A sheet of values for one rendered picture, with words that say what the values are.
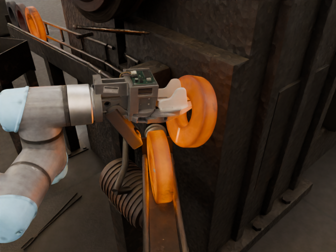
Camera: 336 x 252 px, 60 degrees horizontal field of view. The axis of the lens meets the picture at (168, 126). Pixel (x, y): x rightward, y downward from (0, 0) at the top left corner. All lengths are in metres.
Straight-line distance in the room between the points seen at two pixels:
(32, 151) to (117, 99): 0.18
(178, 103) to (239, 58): 0.21
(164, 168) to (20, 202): 0.25
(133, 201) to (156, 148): 0.28
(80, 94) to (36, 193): 0.18
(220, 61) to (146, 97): 0.23
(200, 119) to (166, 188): 0.15
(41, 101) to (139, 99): 0.17
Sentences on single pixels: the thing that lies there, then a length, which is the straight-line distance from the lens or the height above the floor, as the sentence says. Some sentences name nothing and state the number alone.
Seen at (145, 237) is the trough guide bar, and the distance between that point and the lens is 0.53.
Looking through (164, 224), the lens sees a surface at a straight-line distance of 0.62.
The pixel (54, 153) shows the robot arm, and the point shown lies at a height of 0.79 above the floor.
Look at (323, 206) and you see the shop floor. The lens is 1.64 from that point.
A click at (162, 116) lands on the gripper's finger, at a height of 0.83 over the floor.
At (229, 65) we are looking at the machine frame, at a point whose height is 0.87.
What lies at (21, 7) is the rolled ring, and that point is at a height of 0.75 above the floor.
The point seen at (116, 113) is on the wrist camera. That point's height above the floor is 0.84.
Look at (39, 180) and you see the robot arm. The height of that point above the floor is 0.79.
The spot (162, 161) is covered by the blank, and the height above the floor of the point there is 0.76.
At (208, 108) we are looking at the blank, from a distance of 0.56.
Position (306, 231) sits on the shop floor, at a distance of 1.51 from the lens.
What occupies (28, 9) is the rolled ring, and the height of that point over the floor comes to 0.78.
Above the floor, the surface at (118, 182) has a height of 0.56.
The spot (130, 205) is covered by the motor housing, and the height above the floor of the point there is 0.51.
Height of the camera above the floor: 1.14
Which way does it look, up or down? 36 degrees down
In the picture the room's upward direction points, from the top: straight up
